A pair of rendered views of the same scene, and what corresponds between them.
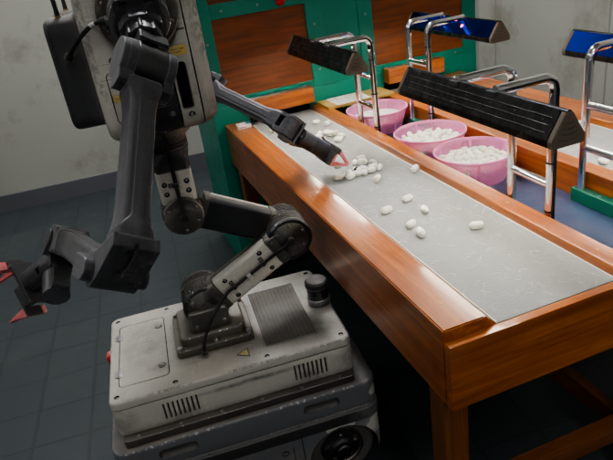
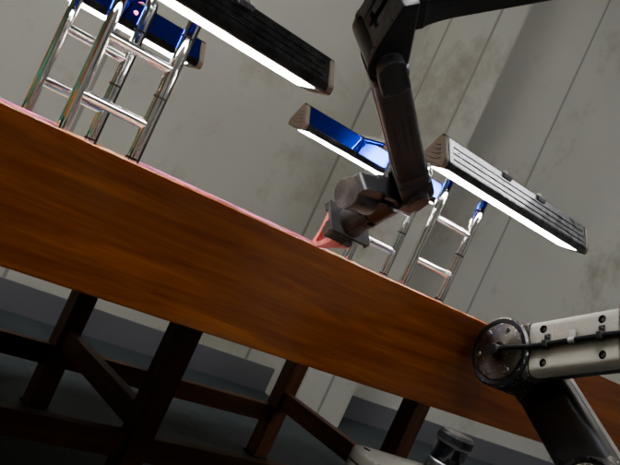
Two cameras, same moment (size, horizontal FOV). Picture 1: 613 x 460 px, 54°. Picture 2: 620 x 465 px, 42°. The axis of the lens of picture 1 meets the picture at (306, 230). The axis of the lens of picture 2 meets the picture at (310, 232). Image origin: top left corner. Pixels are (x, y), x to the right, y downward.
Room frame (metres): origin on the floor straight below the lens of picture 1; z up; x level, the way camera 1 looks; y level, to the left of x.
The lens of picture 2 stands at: (2.50, 1.29, 0.77)
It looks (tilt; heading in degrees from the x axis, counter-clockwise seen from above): 0 degrees down; 249
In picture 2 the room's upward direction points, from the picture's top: 25 degrees clockwise
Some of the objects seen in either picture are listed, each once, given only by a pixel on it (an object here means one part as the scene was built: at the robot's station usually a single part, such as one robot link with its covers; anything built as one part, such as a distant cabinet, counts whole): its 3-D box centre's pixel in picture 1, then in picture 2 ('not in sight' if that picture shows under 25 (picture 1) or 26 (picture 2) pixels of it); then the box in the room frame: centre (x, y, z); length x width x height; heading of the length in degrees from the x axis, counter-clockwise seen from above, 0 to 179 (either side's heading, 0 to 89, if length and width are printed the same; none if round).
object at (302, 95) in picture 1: (281, 99); not in sight; (2.72, 0.02, 0.83); 0.30 x 0.06 x 0.07; 107
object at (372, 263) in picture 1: (311, 207); (367, 326); (1.83, -0.03, 0.67); 1.81 x 0.12 x 0.19; 17
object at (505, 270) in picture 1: (367, 175); not in sight; (1.89, -0.23, 0.73); 1.81 x 0.30 x 0.02; 17
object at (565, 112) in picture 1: (474, 99); (515, 197); (1.39, -0.44, 1.08); 0.62 x 0.08 x 0.07; 17
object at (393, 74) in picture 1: (413, 69); not in sight; (2.92, -0.63, 0.83); 0.30 x 0.06 x 0.07; 107
